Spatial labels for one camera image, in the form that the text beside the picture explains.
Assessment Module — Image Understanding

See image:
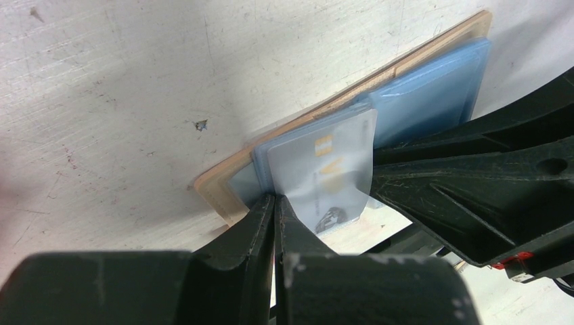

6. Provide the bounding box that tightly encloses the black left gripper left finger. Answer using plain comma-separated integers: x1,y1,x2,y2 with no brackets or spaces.
1,195,275,324

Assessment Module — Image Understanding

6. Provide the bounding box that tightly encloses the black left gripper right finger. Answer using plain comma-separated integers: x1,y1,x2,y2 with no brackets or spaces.
274,196,480,324

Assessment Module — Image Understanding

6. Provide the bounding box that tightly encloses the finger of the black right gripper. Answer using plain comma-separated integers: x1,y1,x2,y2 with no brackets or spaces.
372,70,573,285

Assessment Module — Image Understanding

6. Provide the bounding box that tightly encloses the silver VIP card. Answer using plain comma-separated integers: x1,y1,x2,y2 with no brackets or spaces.
266,108,377,235

